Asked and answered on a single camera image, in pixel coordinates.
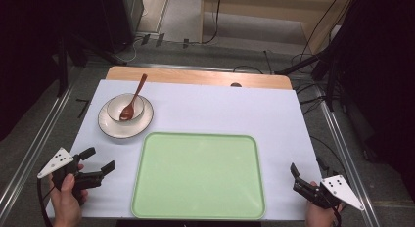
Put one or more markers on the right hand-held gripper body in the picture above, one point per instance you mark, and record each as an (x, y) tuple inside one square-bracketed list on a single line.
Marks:
[(339, 189)]

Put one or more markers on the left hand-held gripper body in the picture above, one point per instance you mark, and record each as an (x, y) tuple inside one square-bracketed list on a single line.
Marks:
[(58, 160)]

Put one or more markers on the person's right hand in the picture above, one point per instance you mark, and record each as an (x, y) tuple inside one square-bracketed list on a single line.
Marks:
[(318, 215)]

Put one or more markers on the person's left hand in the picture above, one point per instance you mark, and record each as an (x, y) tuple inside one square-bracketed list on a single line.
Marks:
[(67, 207)]

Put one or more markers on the white plate with dark rim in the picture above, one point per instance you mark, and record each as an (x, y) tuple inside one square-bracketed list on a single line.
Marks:
[(127, 129)]

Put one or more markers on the brown wooden spoon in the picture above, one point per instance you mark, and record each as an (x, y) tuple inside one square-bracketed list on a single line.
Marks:
[(130, 106)]

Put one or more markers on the white bowl with dark rim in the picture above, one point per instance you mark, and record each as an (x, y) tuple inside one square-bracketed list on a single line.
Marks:
[(137, 106)]

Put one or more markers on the light green plastic tray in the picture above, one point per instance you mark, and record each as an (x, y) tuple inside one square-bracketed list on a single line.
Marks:
[(199, 176)]

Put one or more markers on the white table mat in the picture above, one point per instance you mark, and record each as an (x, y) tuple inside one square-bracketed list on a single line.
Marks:
[(212, 109)]

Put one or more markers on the black tripod stand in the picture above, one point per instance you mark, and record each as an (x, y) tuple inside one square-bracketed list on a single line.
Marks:
[(303, 64), (98, 51)]

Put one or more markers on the black cabinet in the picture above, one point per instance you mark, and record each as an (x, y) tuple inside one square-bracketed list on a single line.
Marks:
[(120, 18)]

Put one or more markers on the beige wooden platform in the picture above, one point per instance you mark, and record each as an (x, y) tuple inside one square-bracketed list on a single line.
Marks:
[(261, 5)]

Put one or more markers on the aluminium floor rail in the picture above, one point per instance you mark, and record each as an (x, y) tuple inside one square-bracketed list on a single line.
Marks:
[(36, 145), (342, 155)]

